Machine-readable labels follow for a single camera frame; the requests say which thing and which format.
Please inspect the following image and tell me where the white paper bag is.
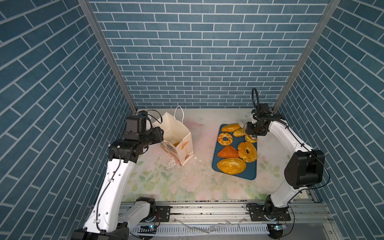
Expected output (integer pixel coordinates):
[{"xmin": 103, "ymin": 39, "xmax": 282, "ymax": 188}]
[{"xmin": 154, "ymin": 106, "xmax": 195, "ymax": 166}]

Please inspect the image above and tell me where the oval golden bread roll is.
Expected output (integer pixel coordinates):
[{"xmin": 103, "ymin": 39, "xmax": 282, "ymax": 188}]
[{"xmin": 221, "ymin": 124, "xmax": 241, "ymax": 133}]

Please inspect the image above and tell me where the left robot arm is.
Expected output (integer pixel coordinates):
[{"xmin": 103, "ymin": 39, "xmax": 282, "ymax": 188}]
[{"xmin": 71, "ymin": 127, "xmax": 164, "ymax": 240}]

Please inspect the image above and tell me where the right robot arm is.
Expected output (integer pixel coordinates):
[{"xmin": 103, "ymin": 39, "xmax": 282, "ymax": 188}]
[{"xmin": 246, "ymin": 104, "xmax": 325, "ymax": 221}]

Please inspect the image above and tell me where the striped yellow bread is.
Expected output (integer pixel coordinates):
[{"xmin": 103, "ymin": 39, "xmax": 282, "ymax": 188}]
[{"xmin": 233, "ymin": 128, "xmax": 247, "ymax": 137}]

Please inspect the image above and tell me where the large sesame oval bread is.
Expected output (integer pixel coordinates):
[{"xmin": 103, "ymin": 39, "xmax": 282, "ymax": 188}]
[{"xmin": 217, "ymin": 158, "xmax": 247, "ymax": 175}]

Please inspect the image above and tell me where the small rolled croissant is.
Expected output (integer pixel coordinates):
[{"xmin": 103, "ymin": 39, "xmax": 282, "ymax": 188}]
[{"xmin": 245, "ymin": 135, "xmax": 258, "ymax": 144}]

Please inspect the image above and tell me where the teal tray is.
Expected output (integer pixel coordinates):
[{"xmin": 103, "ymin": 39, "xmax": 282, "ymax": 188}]
[{"xmin": 212, "ymin": 124, "xmax": 258, "ymax": 180}]

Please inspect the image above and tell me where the orange triangular pastry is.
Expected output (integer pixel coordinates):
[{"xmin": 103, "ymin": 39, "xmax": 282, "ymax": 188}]
[{"xmin": 217, "ymin": 145, "xmax": 239, "ymax": 159}]

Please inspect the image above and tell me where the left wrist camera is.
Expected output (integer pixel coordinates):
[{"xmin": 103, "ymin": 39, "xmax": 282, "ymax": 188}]
[{"xmin": 123, "ymin": 111, "xmax": 153, "ymax": 141}]

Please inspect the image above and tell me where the black corrugated cable hose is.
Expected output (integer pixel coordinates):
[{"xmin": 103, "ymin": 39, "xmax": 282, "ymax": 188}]
[{"xmin": 251, "ymin": 87, "xmax": 260, "ymax": 110}]

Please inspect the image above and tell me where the large yellow ring bread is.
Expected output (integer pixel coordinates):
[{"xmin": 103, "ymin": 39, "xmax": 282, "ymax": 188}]
[{"xmin": 238, "ymin": 142, "xmax": 258, "ymax": 163}]

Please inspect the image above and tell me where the small braided ring bread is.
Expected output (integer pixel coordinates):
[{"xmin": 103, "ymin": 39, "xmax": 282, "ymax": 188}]
[{"xmin": 218, "ymin": 132, "xmax": 233, "ymax": 146}]

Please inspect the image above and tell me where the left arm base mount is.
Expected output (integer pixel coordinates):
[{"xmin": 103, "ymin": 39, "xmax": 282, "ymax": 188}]
[{"xmin": 141, "ymin": 206, "xmax": 171, "ymax": 223}]

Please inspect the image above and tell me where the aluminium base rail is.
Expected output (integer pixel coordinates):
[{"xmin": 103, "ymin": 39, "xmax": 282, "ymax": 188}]
[{"xmin": 132, "ymin": 200, "xmax": 342, "ymax": 240}]

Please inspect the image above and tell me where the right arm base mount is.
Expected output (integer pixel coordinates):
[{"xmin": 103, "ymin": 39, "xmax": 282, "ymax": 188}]
[{"xmin": 245, "ymin": 204, "xmax": 291, "ymax": 222}]

